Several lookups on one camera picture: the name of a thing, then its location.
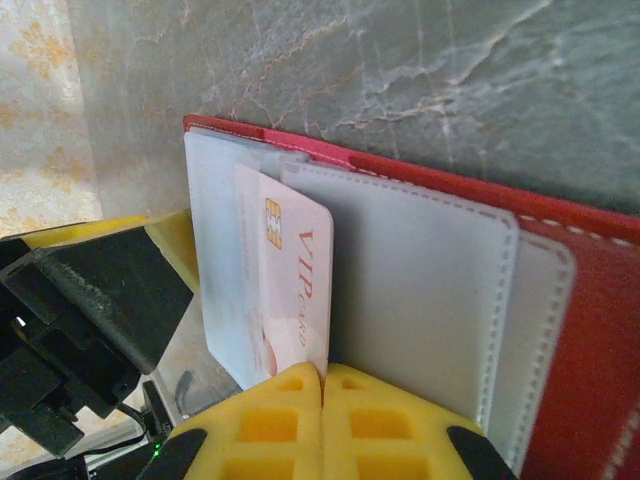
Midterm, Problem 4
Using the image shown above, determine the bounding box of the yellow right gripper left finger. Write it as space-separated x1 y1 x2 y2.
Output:
139 362 324 480

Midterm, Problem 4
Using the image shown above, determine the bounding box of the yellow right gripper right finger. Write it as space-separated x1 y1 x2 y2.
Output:
322 363 519 480

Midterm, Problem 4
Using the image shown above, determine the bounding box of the white VIP card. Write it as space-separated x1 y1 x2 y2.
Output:
233 162 335 380

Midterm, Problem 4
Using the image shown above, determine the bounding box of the red leather card holder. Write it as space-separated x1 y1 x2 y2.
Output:
182 113 640 480

